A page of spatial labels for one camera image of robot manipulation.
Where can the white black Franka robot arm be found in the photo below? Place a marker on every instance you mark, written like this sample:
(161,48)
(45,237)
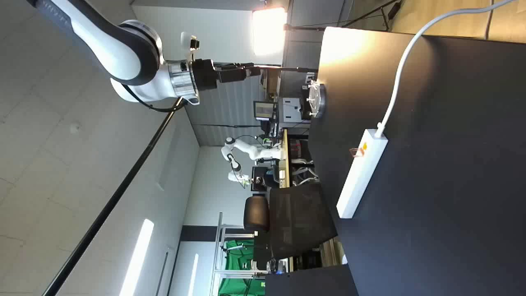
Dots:
(124,51)

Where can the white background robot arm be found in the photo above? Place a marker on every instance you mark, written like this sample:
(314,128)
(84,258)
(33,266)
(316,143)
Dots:
(247,150)

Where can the white extension power strip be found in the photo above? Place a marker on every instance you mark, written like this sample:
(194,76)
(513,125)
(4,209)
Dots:
(362,173)

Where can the white metal shelf rack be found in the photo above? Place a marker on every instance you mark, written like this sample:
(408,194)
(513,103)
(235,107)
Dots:
(222,247)

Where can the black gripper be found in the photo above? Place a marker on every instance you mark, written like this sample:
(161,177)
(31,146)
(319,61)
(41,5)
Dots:
(206,74)

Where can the small white wrist camera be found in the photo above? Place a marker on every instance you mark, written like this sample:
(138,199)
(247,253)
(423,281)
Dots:
(191,43)

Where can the background computer monitor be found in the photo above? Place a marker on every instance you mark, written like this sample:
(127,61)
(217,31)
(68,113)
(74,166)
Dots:
(265,108)

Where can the long ceiling light strip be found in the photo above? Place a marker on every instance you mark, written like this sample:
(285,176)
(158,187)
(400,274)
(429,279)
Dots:
(137,256)

